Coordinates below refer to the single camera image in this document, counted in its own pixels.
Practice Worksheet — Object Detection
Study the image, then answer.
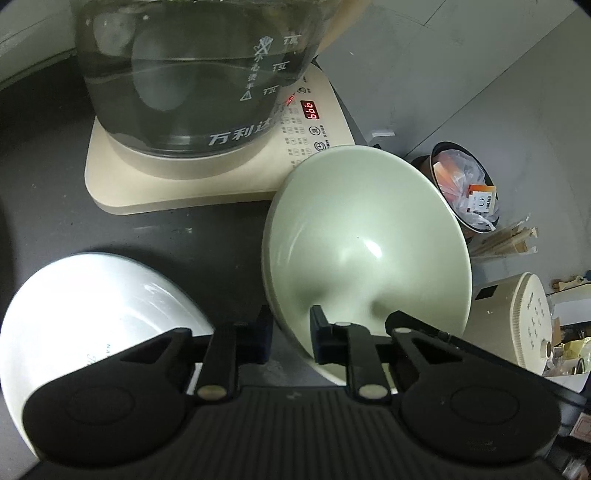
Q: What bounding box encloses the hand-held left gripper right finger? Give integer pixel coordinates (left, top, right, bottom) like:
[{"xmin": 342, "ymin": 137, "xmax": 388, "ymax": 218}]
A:
[{"xmin": 309, "ymin": 305, "xmax": 467, "ymax": 400}]

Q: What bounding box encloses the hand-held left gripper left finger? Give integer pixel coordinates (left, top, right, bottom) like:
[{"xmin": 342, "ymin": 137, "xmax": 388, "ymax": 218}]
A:
[{"xmin": 111, "ymin": 305, "xmax": 274, "ymax": 400}]

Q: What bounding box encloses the pale green bowl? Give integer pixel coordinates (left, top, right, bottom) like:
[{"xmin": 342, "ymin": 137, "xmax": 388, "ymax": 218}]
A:
[{"xmin": 262, "ymin": 144, "xmax": 472, "ymax": 386}]

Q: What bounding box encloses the white bowl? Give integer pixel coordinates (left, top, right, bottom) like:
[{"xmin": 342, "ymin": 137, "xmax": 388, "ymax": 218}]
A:
[{"xmin": 0, "ymin": 252, "xmax": 217, "ymax": 418}]

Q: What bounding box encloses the beige kettle base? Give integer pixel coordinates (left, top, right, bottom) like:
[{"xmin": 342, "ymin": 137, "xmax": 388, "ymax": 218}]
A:
[{"xmin": 84, "ymin": 62, "xmax": 356, "ymax": 215}]

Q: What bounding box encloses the dark brown pot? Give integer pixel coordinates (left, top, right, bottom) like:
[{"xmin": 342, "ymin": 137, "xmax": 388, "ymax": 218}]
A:
[{"xmin": 409, "ymin": 141, "xmax": 500, "ymax": 234}]

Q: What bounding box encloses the cream round appliance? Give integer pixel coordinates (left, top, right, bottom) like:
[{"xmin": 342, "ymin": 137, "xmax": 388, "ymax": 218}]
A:
[{"xmin": 464, "ymin": 272, "xmax": 556, "ymax": 377}]

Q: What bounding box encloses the bundle of wooden sticks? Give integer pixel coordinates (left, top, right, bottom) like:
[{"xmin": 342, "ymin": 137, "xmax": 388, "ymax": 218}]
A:
[{"xmin": 468, "ymin": 225, "xmax": 540, "ymax": 258}]

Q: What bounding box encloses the bag of packets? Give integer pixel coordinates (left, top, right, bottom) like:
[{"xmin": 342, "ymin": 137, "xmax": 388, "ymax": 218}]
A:
[{"xmin": 431, "ymin": 145, "xmax": 501, "ymax": 232}]

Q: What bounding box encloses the glass kettle with beige handle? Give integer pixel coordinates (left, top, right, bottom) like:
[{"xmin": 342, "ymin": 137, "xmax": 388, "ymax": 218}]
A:
[{"xmin": 74, "ymin": 0, "xmax": 370, "ymax": 158}]

